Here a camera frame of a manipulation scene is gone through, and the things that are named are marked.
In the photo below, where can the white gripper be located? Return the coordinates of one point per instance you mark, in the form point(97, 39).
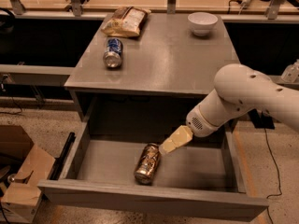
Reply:
point(196, 124)

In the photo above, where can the orange soda can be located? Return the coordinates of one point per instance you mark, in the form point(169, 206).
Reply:
point(147, 164)

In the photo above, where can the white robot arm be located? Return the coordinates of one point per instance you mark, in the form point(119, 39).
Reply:
point(238, 89)

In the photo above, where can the open grey drawer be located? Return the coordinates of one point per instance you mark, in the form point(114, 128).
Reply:
point(115, 164)

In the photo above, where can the grey cabinet counter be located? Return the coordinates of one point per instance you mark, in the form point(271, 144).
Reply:
point(163, 74)

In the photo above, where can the blue soda can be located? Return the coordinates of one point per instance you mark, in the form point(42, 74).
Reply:
point(112, 57)

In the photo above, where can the white bowl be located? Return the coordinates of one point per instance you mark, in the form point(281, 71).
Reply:
point(201, 23)

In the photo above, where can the chip bag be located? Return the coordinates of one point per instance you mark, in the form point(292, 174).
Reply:
point(126, 22)

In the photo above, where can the cardboard box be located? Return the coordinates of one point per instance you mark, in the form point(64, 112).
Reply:
point(26, 164)

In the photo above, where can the black drawer rail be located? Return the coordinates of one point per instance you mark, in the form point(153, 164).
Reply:
point(59, 162)

